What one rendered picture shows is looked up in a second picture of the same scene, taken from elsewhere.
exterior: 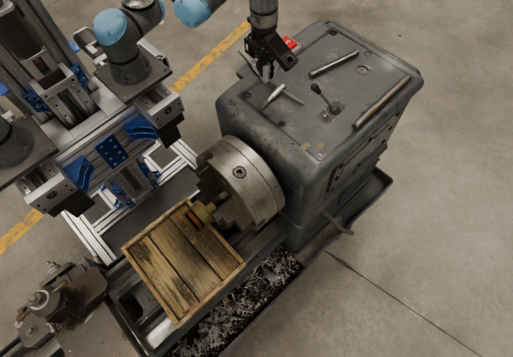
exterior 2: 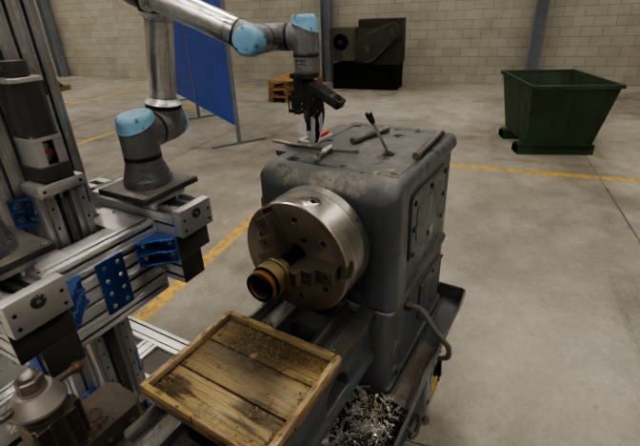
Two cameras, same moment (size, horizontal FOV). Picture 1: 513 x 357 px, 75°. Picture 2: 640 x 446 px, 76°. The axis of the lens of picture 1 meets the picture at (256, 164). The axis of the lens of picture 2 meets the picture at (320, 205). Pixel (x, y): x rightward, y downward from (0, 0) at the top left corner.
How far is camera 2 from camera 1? 68 cm
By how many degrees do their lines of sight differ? 37
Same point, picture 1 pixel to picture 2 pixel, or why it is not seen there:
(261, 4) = (307, 45)
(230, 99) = (278, 163)
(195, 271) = (267, 387)
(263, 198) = (348, 229)
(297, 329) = not seen: outside the picture
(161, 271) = (213, 401)
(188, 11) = (250, 32)
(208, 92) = (205, 296)
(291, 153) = (363, 179)
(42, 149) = (31, 246)
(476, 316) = not seen: outside the picture
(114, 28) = (142, 116)
